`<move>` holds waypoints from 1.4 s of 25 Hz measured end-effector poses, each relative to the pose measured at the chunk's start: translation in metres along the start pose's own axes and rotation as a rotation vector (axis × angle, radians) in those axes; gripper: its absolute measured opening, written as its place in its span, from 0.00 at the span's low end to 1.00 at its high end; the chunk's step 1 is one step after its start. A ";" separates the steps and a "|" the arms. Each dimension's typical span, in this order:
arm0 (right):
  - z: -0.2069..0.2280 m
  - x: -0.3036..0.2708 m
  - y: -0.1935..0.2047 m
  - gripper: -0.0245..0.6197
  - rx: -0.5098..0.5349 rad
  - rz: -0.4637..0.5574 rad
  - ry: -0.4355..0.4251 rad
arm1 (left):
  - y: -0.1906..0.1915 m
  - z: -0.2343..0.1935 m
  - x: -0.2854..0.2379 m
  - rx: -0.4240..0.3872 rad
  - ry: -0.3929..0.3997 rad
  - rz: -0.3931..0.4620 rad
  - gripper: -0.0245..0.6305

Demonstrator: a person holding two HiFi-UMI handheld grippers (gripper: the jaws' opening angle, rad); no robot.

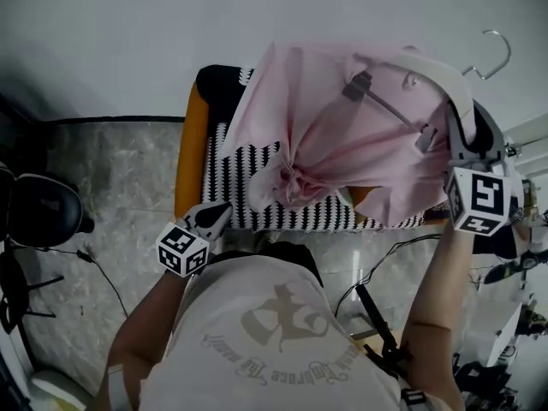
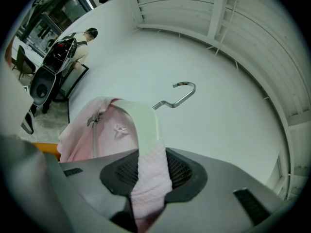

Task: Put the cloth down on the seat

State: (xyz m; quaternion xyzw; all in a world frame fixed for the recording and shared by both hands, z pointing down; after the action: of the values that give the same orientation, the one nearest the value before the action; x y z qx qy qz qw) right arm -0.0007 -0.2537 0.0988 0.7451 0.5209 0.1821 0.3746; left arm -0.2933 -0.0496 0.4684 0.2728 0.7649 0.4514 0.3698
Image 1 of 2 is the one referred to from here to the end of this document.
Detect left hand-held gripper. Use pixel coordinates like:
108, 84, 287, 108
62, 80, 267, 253
156, 200, 235, 278

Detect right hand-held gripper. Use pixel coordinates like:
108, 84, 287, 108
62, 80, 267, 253
444, 99, 514, 238

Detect orange couch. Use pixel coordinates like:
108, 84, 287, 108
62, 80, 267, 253
174, 79, 380, 224

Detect white clothes hanger with clips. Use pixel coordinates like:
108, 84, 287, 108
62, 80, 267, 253
342, 30, 513, 153

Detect pink garment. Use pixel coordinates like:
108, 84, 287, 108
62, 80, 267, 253
247, 40, 476, 230

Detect person's right forearm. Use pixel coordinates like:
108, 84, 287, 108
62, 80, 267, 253
404, 216, 476, 331

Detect person's left forearm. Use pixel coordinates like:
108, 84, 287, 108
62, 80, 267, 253
115, 267, 202, 346

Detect person's black shorts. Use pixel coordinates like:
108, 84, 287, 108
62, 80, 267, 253
213, 241, 323, 286

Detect black white knit blanket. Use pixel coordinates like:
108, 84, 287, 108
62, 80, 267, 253
196, 64, 450, 234

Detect person's white printed t-shirt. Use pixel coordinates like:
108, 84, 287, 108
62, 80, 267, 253
140, 253, 403, 411

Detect black office chair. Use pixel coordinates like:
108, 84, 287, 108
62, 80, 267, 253
0, 160, 96, 247

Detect black metal stand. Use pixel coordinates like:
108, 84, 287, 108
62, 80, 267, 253
0, 237, 65, 337

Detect black tripod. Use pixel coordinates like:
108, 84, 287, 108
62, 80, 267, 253
356, 283, 414, 380

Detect black floor cable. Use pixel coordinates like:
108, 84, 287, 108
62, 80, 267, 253
36, 246, 129, 320

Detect thin black cable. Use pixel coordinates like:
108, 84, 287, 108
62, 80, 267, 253
333, 232, 444, 316

